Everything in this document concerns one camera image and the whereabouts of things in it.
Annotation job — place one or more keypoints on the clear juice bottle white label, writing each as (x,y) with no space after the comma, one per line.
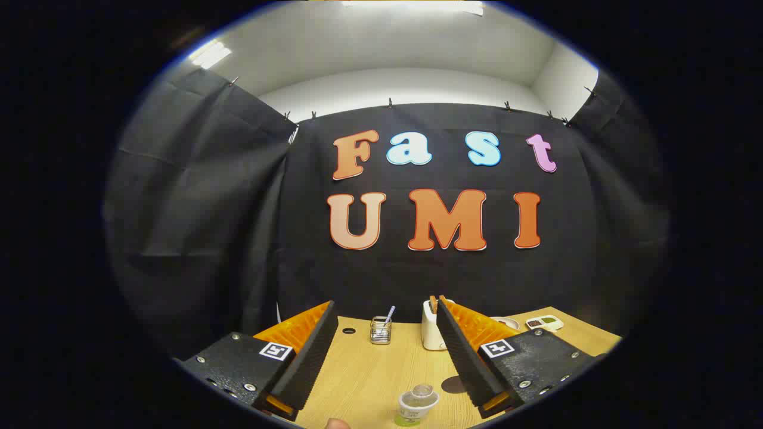
(417,405)

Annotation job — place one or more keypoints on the round plate with red food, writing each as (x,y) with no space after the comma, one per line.
(509,322)

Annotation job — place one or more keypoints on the wooden table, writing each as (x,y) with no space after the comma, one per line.
(369,381)

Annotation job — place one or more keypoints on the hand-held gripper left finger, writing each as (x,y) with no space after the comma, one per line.
(313,357)

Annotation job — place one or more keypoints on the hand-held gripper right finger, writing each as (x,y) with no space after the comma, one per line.
(465,363)

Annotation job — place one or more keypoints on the white divided dish with grains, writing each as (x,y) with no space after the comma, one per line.
(543,323)

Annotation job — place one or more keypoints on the dark brown round coaster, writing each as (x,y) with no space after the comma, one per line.
(453,384)

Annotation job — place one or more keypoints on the striped straw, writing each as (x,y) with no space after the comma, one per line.
(390,314)

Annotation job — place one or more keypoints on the ceiling light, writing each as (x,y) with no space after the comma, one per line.
(417,7)
(210,55)

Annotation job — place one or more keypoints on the black backdrop cloth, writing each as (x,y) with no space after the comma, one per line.
(268,238)

